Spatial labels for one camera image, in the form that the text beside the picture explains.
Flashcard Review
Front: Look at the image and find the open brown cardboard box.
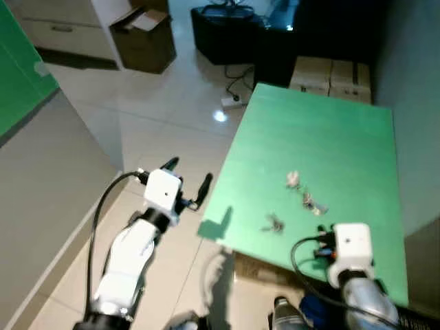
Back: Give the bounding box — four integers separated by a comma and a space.
109, 8, 177, 75

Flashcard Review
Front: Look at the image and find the black box with white lettering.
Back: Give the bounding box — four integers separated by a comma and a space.
385, 306, 440, 330

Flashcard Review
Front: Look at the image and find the white power strip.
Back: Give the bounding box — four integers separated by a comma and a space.
220, 95, 250, 109

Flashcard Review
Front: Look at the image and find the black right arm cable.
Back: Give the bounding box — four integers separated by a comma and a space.
289, 232, 386, 324

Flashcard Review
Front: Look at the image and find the robot right leg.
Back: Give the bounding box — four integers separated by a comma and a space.
268, 296, 311, 330

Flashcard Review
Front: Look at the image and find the low black stand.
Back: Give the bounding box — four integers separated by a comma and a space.
190, 3, 269, 66

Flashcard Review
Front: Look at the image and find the green topped table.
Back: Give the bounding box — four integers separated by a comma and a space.
198, 82, 410, 308

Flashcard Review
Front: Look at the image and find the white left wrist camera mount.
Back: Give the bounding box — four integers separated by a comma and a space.
143, 168, 184, 212

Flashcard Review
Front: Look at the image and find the black power strip cable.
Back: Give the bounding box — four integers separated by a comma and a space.
224, 64, 256, 100

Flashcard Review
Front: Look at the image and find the tall dark cabinet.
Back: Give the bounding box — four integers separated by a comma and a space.
253, 0, 386, 89

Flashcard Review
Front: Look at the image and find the green wall board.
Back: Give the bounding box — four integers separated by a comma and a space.
0, 5, 61, 137

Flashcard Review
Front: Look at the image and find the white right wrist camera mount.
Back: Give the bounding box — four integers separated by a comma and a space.
326, 223, 376, 288

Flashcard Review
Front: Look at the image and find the white drawer cabinet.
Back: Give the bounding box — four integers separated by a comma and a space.
3, 0, 149, 71

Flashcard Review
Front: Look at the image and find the closed beige cardboard box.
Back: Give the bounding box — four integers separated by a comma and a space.
289, 55, 335, 95
329, 59, 373, 105

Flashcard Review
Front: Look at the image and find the silver key bunch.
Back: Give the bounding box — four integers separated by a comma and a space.
261, 213, 287, 234
300, 187, 329, 217

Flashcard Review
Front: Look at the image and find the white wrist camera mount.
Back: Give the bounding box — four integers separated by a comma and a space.
326, 223, 376, 288
143, 168, 184, 212

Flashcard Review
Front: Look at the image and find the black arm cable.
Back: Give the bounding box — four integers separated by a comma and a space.
85, 169, 149, 314
289, 232, 386, 324

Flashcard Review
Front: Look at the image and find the blue robot body part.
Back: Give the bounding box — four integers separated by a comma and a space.
301, 294, 348, 329

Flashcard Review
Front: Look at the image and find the pale tape strip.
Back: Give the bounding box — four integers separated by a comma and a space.
34, 60, 52, 78

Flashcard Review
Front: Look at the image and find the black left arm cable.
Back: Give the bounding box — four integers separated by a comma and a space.
85, 169, 149, 314

